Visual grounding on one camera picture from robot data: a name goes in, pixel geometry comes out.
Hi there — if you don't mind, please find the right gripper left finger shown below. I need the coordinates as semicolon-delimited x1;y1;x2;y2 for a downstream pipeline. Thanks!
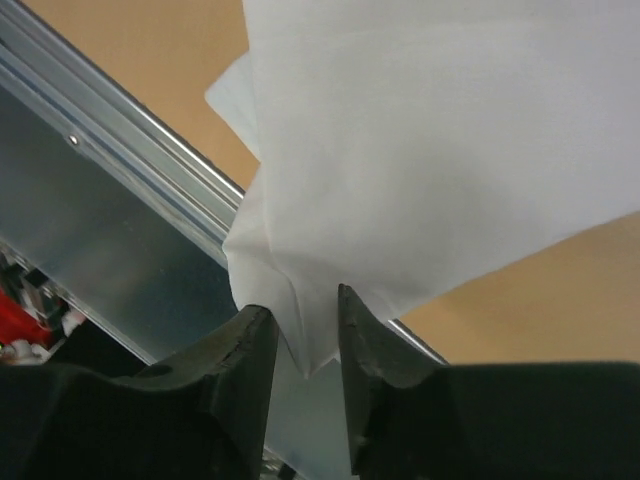
115;305;278;479

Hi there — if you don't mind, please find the aluminium mounting rail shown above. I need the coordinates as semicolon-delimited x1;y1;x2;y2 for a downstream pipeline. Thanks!
0;0;451;366

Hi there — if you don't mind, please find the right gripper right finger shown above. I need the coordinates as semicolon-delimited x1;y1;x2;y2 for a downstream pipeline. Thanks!
338;284;450;479

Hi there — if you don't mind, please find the white long sleeve shirt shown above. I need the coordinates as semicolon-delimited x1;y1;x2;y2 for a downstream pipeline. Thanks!
204;0;640;480

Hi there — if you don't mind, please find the metal front panel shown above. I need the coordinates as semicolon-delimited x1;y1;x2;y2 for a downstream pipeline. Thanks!
0;84;351;480

